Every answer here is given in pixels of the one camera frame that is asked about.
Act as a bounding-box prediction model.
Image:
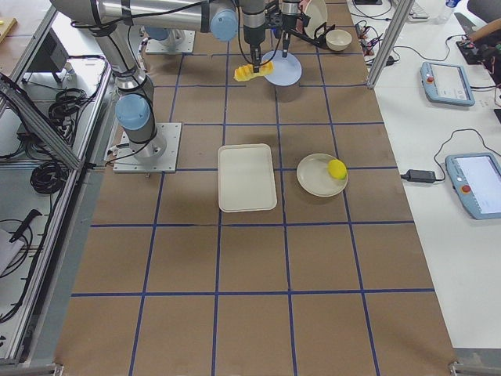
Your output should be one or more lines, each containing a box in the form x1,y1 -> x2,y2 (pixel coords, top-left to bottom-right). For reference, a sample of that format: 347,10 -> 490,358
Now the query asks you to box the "black dish rack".
295,1 -> 335,49

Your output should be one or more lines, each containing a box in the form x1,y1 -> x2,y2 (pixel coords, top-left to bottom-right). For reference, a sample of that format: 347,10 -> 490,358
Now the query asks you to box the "blue teach pendant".
445,153 -> 501,220
420,61 -> 475,107

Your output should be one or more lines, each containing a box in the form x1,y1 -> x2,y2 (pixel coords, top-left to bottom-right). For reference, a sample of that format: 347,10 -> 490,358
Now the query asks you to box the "person forearm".
469,18 -> 501,42

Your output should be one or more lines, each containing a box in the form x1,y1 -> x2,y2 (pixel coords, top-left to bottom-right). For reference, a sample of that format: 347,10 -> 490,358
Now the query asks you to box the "aluminium side frame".
1,1 -> 113,372

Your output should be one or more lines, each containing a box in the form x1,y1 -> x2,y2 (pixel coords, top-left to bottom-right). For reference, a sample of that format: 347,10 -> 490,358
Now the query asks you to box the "black power adapter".
400,169 -> 437,183

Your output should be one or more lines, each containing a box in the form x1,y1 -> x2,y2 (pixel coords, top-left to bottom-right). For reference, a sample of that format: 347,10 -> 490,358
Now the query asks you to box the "blue plate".
262,50 -> 302,86

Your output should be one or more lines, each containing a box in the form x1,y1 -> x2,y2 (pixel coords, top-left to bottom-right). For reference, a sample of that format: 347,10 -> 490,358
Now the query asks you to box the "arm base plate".
145,27 -> 196,55
113,122 -> 182,173

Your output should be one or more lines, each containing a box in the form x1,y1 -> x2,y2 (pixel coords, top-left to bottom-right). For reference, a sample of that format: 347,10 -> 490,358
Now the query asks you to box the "plastic water bottle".
434,0 -> 460,24

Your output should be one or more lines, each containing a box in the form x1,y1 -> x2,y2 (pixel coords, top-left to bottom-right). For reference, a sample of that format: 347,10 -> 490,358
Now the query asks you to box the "yellow lemon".
327,159 -> 348,180

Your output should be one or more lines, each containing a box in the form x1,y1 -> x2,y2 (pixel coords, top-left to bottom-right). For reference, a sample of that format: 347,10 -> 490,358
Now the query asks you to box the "aluminium frame post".
366,0 -> 413,89

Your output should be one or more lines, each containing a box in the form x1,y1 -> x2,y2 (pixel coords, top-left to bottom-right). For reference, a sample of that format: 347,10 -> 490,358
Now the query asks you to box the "far blue teach pendant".
420,61 -> 475,107

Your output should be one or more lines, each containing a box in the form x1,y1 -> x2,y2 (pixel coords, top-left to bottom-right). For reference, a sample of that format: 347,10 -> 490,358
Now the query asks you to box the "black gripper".
282,0 -> 301,59
240,0 -> 282,73

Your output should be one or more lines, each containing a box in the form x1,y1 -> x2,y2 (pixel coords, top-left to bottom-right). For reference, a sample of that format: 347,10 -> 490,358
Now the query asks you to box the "black cable bundle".
30,161 -> 63,196

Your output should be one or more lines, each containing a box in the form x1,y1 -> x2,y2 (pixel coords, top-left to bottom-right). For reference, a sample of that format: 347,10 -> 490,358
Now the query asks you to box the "cream plate with lemon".
297,154 -> 348,197

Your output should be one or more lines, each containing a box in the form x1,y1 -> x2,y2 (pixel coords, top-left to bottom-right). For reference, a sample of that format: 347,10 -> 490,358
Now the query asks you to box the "cream bowl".
325,29 -> 352,52

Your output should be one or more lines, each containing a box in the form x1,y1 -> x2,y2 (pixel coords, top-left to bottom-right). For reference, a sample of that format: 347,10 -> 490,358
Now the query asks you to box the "white rectangular tray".
218,143 -> 277,213

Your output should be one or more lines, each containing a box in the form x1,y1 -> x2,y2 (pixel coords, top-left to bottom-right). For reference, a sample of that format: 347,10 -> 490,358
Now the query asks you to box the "near blue teach pendant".
445,153 -> 501,220

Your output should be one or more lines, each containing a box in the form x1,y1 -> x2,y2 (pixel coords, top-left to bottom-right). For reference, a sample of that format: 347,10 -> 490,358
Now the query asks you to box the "cream plate in rack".
304,0 -> 328,38

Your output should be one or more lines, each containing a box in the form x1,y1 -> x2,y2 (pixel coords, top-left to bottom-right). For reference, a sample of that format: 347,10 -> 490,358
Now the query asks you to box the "pink plate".
296,0 -> 310,33

